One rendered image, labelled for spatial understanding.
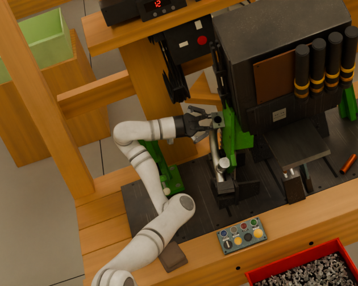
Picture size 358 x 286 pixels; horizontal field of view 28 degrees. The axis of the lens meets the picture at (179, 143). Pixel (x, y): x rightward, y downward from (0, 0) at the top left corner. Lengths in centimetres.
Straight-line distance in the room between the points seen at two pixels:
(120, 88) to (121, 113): 222
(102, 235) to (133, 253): 57
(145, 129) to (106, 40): 32
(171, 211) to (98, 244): 47
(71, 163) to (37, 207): 171
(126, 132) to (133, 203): 43
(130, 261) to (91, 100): 83
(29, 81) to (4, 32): 20
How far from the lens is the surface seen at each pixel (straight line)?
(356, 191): 246
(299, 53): 197
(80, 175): 280
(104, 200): 279
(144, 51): 256
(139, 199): 270
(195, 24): 243
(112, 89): 271
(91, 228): 270
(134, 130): 235
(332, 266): 228
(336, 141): 268
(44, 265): 404
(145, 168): 233
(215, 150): 252
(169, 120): 238
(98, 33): 245
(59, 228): 421
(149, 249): 211
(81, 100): 272
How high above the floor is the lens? 258
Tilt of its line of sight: 35 degrees down
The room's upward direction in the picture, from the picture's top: 20 degrees counter-clockwise
